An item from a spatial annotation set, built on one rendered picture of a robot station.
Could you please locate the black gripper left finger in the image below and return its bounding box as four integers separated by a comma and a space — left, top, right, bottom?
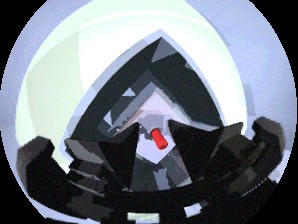
64, 121, 140, 192

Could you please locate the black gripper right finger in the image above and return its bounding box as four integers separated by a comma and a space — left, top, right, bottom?
169, 119, 245, 183

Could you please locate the red peg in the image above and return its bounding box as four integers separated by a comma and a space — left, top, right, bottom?
150, 128, 169, 151

